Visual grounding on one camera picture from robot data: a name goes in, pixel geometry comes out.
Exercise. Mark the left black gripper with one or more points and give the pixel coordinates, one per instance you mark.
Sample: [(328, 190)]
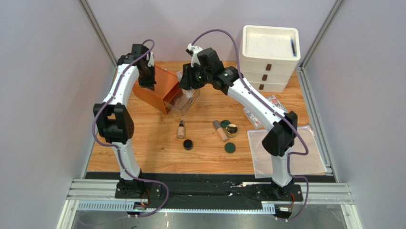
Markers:
[(150, 83)]

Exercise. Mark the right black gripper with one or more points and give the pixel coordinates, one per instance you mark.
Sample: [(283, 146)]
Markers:
[(186, 81)]

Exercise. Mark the clear glitter tube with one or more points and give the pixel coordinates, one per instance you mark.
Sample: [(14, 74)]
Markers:
[(189, 93)]

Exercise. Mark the clear drawer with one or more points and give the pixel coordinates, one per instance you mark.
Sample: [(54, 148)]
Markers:
[(176, 101)]

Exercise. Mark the orange drawer box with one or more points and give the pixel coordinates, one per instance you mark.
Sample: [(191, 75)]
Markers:
[(165, 89)]

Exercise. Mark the green compact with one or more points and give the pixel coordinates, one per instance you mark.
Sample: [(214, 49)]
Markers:
[(225, 123), (230, 147)]

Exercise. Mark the beige concealer tube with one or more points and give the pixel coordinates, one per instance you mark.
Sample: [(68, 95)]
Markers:
[(220, 131)]

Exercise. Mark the black round jar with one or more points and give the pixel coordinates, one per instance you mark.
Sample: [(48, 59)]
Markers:
[(188, 144)]

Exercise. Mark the gold lid cream jar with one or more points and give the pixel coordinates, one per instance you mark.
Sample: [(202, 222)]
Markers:
[(231, 130)]

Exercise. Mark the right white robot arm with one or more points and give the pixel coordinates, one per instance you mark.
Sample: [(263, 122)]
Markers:
[(281, 126)]

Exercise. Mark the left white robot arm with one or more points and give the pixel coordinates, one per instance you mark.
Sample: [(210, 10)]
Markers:
[(113, 122)]

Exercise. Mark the floral patterned palette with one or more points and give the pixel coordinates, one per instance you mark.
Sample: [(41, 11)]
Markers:
[(254, 120)]

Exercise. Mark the white three-drawer organizer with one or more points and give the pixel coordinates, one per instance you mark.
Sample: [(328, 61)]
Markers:
[(266, 58)]

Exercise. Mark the blue pen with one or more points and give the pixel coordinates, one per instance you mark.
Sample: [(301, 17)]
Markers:
[(294, 52)]

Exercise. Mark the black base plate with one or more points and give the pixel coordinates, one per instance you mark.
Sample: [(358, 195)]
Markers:
[(223, 191)]

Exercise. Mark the aluminium front rail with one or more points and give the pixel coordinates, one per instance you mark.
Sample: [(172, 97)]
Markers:
[(97, 194)]

